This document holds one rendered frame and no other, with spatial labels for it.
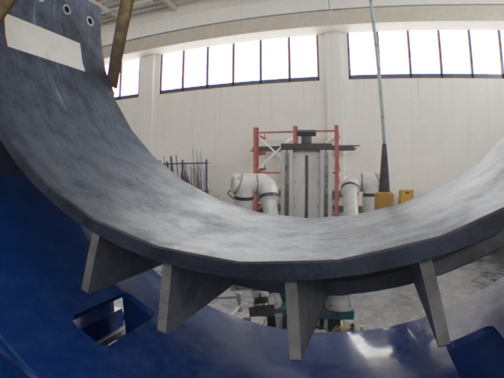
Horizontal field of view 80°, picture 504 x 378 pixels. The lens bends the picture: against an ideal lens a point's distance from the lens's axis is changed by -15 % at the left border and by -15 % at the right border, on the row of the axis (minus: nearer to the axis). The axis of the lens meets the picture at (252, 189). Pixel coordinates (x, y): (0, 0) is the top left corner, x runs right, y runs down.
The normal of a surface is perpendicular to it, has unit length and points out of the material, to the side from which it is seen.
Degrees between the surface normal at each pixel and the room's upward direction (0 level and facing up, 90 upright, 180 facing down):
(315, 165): 90
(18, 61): 65
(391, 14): 90
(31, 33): 75
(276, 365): 1
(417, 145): 90
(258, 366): 3
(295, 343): 90
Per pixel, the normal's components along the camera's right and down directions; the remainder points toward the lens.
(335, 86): -0.30, 0.04
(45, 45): 0.92, -0.25
